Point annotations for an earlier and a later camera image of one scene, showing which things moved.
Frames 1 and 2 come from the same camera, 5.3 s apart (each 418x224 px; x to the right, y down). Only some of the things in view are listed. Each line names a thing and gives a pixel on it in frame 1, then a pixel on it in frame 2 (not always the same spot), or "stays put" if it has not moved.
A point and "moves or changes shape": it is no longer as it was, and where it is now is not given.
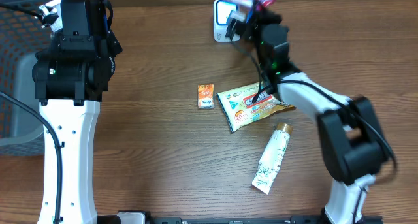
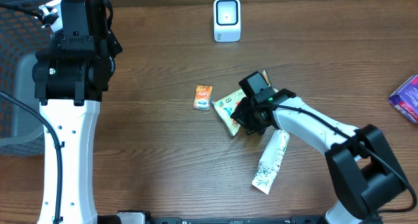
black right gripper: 259,12 → 259,127
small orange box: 206,96 moves or changes shape
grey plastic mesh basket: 21,36 stays put
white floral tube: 272,158 stays put
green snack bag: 239,110 moves or changes shape
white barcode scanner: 223,7 stays put
